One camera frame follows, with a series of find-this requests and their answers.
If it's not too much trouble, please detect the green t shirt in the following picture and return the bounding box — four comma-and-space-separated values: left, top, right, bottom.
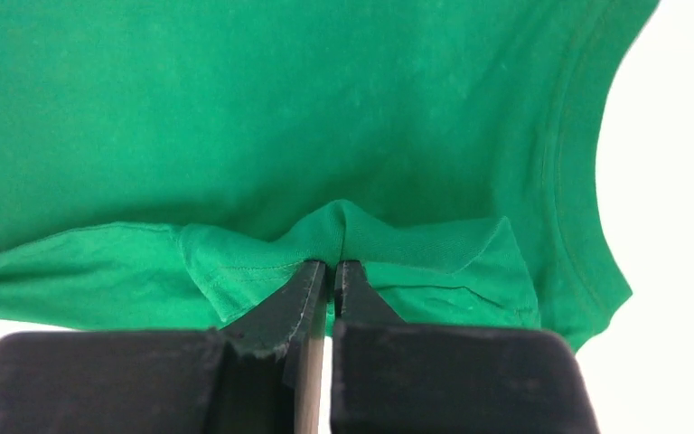
0, 1, 656, 349

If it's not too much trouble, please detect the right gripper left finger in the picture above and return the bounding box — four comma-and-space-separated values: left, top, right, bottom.
0, 260, 327, 433

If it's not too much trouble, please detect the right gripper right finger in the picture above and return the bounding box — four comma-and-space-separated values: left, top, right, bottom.
330, 260, 599, 433

